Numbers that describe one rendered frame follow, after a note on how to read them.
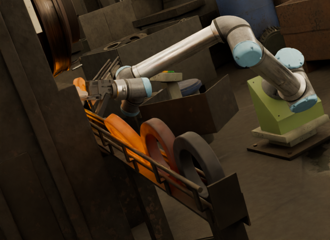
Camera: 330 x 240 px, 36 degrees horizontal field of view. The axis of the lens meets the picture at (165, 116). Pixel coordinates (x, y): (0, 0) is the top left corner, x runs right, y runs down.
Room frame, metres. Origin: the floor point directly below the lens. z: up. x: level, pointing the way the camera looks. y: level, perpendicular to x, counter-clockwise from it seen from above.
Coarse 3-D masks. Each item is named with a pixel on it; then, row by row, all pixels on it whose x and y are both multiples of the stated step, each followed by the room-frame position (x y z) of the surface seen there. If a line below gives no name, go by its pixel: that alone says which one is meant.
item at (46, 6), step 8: (40, 0) 1.89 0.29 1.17; (48, 0) 1.89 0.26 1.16; (40, 8) 1.88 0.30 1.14; (48, 8) 1.89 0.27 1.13; (56, 8) 1.89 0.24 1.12; (48, 16) 1.88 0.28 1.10; (56, 16) 1.89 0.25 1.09; (48, 24) 1.88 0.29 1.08; (56, 24) 1.89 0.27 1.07; (56, 32) 1.90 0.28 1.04; (64, 32) 1.90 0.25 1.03; (56, 40) 1.91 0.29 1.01; (64, 40) 1.92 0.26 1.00; (56, 48) 1.92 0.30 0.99; (64, 48) 1.94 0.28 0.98; (56, 56) 1.94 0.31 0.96; (64, 56) 1.96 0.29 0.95; (56, 64) 1.97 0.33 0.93; (64, 64) 2.01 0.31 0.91
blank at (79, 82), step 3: (78, 78) 2.60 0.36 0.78; (81, 78) 2.63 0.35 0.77; (75, 81) 2.58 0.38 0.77; (78, 81) 2.57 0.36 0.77; (81, 81) 2.61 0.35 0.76; (84, 81) 2.67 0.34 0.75; (75, 84) 2.57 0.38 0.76; (78, 84) 2.56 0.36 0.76; (81, 84) 2.59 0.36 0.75; (84, 84) 2.65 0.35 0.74; (81, 87) 2.58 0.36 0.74; (84, 87) 2.64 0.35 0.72; (84, 90) 2.65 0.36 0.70
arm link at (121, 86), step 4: (116, 80) 2.16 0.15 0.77; (120, 80) 2.16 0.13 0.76; (116, 84) 2.14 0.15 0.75; (120, 84) 2.14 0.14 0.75; (124, 84) 2.15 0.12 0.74; (116, 88) 2.14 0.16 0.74; (120, 88) 2.13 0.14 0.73; (124, 88) 2.14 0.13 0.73; (116, 92) 2.14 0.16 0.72; (120, 92) 2.13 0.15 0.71; (124, 92) 2.14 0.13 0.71; (116, 96) 2.14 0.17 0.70; (120, 96) 2.13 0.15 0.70; (124, 96) 2.14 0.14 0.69; (116, 100) 2.15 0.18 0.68
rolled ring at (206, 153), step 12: (192, 132) 1.08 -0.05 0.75; (180, 144) 1.09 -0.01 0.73; (192, 144) 1.03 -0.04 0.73; (204, 144) 1.03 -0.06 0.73; (180, 156) 1.12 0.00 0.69; (204, 156) 1.01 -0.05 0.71; (216, 156) 1.01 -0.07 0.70; (180, 168) 1.14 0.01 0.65; (192, 168) 1.14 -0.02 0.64; (204, 168) 1.01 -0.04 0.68; (216, 168) 1.00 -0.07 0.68; (192, 180) 1.12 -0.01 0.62; (216, 180) 0.99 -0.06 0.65; (204, 192) 1.09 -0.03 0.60
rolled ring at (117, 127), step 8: (104, 120) 1.42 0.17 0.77; (112, 120) 1.37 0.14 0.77; (120, 120) 1.36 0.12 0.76; (112, 128) 1.39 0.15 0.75; (120, 128) 1.34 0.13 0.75; (128, 128) 1.34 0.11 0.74; (120, 136) 1.47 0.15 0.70; (128, 136) 1.33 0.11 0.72; (136, 136) 1.33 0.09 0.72; (120, 144) 1.48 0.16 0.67; (136, 144) 1.32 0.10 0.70; (144, 152) 1.33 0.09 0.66; (144, 160) 1.34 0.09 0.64
